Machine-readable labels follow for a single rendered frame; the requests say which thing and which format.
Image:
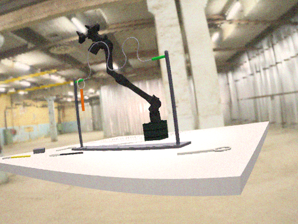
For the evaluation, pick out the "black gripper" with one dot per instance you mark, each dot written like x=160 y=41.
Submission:
x=82 y=37

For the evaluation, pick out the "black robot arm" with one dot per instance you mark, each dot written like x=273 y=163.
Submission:
x=154 y=102

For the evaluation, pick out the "grey wire frame on two posts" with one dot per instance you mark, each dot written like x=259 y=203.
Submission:
x=132 y=147

